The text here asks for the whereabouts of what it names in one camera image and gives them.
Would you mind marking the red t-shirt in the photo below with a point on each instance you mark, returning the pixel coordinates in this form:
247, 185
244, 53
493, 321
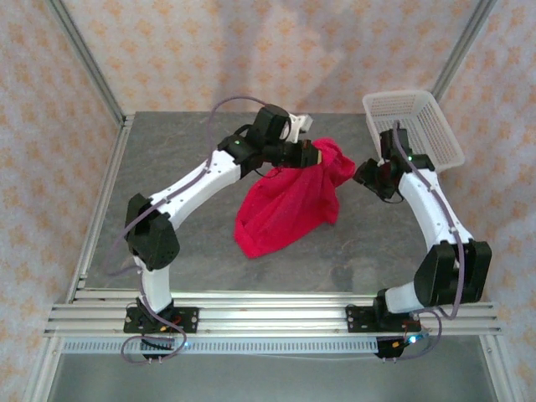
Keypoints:
289, 209

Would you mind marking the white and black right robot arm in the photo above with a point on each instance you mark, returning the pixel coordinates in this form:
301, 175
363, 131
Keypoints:
423, 201

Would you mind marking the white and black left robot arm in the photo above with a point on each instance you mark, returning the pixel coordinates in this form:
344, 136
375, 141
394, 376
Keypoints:
192, 188

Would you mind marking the white plastic mesh basket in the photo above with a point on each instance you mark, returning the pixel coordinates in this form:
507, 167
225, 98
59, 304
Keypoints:
419, 121

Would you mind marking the patterned white fabric backdrop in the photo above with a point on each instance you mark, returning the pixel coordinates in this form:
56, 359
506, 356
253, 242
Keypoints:
268, 50

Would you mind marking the grey metal lower shelf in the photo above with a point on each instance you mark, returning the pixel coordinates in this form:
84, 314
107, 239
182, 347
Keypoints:
268, 379

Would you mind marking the aluminium table side rail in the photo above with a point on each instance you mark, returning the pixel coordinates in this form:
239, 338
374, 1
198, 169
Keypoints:
106, 184
442, 182

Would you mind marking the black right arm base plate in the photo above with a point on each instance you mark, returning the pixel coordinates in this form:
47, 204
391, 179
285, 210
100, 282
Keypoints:
356, 320

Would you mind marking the aluminium frame post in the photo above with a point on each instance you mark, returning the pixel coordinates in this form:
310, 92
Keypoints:
85, 54
460, 52

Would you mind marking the aluminium mounting rail beam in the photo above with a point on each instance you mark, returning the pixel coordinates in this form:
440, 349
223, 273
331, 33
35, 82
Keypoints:
272, 318

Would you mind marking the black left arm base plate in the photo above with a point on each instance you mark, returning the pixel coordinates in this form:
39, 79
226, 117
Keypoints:
190, 320

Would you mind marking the aluminium frame leg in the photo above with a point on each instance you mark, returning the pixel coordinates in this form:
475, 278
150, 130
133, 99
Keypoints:
44, 368
500, 368

